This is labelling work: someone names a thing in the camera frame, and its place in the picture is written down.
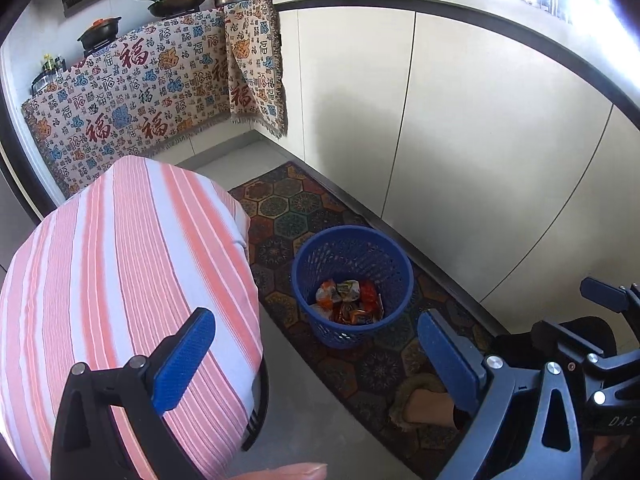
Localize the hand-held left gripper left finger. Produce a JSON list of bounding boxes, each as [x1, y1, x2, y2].
[[50, 307, 217, 480]]

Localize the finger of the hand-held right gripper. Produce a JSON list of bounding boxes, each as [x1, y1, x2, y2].
[[580, 276, 640, 313], [531, 320, 601, 371]]

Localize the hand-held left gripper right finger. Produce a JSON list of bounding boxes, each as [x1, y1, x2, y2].
[[417, 310, 583, 480]]

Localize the red snack bag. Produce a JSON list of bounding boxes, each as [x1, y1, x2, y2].
[[360, 280, 384, 318]]

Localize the blue plastic basket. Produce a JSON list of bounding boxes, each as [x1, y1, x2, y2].
[[291, 226, 415, 350]]

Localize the person's left hand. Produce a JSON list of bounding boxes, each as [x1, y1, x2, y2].
[[235, 462, 328, 480]]

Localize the olive slipper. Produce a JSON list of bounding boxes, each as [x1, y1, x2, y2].
[[389, 374, 451, 433]]

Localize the person's foot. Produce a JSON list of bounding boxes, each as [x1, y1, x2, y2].
[[400, 389, 458, 429]]

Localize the orange snack packet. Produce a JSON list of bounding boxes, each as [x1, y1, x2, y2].
[[332, 302, 378, 326]]

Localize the round table with striped cloth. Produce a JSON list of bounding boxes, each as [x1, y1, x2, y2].
[[0, 155, 265, 480]]

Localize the patterned hexagon rug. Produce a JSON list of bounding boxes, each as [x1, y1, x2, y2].
[[227, 161, 501, 478]]

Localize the cream kitchen counter cabinets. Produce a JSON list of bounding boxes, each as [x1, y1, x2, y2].
[[270, 0, 640, 336]]

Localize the large printed cloth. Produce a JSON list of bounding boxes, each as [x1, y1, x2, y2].
[[21, 7, 236, 200]]

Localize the narrow printed cloth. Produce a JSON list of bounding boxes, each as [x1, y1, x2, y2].
[[222, 0, 289, 139]]

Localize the seasoning bottle rack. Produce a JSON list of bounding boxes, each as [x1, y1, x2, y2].
[[30, 52, 68, 96]]

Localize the black clay pot red lid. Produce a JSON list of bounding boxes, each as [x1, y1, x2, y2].
[[77, 16, 122, 51]]

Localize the dark wok with lid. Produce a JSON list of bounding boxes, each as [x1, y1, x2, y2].
[[127, 0, 211, 18]]

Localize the black table frame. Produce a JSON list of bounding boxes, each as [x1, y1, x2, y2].
[[241, 360, 271, 451]]

